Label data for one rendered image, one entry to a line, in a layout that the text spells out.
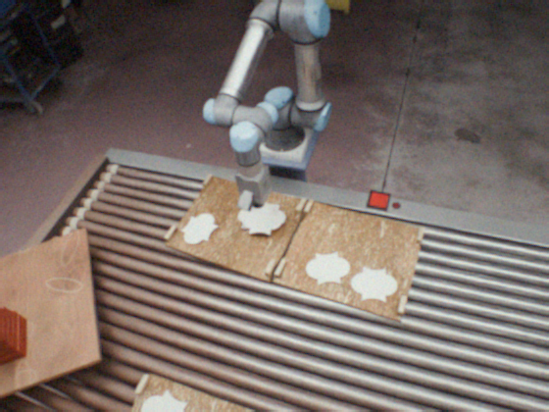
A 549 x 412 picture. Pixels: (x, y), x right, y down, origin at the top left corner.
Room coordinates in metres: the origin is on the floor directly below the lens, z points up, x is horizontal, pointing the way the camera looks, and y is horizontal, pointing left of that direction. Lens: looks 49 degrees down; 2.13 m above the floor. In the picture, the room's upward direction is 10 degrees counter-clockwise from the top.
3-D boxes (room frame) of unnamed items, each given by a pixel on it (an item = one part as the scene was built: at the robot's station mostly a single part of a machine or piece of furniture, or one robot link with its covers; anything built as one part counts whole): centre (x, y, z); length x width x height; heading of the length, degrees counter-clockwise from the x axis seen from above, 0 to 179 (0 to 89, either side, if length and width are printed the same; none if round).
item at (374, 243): (0.75, -0.22, 0.93); 0.41 x 0.35 x 0.02; 60
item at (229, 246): (0.96, 0.14, 0.93); 0.41 x 0.35 x 0.02; 58
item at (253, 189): (0.90, 0.07, 1.17); 0.12 x 0.09 x 0.16; 144
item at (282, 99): (1.40, -0.09, 1.07); 0.13 x 0.12 x 0.14; 58
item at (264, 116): (1.01, 0.01, 1.33); 0.11 x 0.11 x 0.08; 58
